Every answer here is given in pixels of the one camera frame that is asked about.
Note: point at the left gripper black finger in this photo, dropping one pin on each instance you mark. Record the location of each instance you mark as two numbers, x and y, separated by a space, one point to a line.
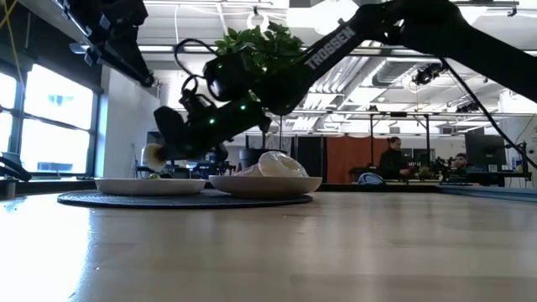
134 63

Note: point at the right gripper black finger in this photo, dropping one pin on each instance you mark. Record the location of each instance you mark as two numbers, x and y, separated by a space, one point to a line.
170 126
193 153

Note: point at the cream donut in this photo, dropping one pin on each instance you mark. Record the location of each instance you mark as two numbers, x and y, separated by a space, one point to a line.
151 157

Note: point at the green iced donut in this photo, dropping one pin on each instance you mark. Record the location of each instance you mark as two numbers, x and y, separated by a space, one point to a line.
154 176

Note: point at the pink iced donut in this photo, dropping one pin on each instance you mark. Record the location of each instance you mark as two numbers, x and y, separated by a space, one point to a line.
249 171

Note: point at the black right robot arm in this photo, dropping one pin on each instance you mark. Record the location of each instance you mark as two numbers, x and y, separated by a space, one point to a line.
440 29

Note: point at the dark woven round placemat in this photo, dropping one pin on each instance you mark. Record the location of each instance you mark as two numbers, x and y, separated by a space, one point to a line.
180 202

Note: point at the white bowl with white item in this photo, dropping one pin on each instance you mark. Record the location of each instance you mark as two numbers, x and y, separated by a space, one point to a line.
264 187

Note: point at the green leafy plant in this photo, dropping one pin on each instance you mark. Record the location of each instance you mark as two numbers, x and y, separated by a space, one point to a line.
256 46

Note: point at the orange partition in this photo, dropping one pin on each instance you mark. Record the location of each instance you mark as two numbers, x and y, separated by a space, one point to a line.
348 159

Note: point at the blue white rounded object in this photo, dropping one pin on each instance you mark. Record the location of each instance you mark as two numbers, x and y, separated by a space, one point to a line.
370 179

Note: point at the standing person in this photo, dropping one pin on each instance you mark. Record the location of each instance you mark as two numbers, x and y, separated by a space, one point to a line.
392 161

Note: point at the black ceiling-mounted device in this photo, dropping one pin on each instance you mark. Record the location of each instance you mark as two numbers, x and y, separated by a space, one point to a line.
428 74

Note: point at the seated person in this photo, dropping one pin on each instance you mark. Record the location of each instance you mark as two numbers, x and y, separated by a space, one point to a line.
460 161

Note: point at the black computer monitor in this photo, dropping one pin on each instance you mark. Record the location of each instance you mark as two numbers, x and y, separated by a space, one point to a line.
484 149

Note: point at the blue mat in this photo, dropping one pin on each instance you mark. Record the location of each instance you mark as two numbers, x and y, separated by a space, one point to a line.
495 193

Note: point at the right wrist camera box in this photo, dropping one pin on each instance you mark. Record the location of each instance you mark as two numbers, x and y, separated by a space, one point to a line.
197 102

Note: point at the black window frame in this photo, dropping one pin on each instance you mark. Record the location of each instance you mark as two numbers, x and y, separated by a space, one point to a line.
17 126

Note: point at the black metal stand frame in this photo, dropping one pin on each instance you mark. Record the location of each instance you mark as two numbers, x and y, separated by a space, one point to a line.
371 138

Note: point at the black angled bracket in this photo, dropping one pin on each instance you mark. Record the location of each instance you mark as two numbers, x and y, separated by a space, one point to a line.
12 168

